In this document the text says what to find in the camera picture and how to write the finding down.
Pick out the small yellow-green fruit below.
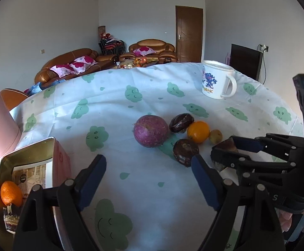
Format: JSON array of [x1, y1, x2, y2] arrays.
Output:
[[209, 129, 223, 145]]

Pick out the large orange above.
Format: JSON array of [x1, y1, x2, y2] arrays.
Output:
[[0, 181, 23, 207]]

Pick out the small orange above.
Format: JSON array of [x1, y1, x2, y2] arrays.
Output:
[[186, 121, 210, 144]]

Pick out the dark passion fruit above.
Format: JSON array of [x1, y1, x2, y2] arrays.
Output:
[[169, 113, 194, 133], [173, 139, 199, 167]]

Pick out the purple round fruit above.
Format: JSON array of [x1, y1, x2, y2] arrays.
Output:
[[133, 114, 169, 148]]

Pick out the right hand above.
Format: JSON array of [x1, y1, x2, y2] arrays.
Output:
[[276, 209, 304, 232]]

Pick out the gold tin box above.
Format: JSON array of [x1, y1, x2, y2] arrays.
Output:
[[0, 137, 71, 250]]

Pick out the black television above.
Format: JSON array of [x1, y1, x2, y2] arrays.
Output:
[[230, 44, 263, 81]]

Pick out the white mug blue print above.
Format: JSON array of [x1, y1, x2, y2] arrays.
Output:
[[202, 60, 237, 99]]

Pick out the white cloud print tablecloth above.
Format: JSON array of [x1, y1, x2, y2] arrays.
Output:
[[0, 61, 304, 250]]

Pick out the brown chair near kettle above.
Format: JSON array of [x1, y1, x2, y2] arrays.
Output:
[[0, 88, 29, 111]]

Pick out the brown leather armchair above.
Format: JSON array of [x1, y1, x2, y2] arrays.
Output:
[[119, 39, 178, 64]]

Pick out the armchair floral cushion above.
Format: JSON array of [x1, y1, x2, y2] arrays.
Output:
[[133, 46, 156, 57]]

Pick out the brown wooden door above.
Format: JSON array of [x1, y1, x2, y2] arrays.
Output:
[[176, 6, 204, 63]]

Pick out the coffee table with items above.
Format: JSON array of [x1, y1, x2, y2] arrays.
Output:
[[112, 57, 158, 69]]

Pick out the pink floral cushion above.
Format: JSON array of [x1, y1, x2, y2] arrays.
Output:
[[50, 56, 97, 78]]

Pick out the brown leather sofa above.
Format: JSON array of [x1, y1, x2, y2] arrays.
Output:
[[35, 48, 118, 85]]

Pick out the stacked chairs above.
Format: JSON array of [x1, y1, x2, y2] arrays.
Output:
[[98, 26, 125, 56]]

